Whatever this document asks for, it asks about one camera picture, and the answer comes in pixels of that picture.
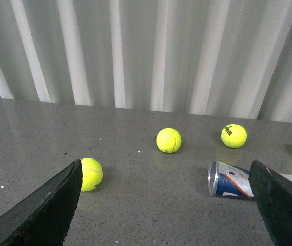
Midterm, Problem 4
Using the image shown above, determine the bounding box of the left gripper black top-view right finger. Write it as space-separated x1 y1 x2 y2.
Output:
249 160 292 245

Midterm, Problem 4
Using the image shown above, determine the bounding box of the left gripper black top-view left finger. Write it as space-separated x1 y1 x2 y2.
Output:
0 160 82 245

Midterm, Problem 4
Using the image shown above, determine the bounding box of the clear Wilson tennis ball can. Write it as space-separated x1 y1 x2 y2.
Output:
207 160 292 199

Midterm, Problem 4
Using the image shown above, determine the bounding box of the far-left yellow tennis ball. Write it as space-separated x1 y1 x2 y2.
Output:
81 158 103 192

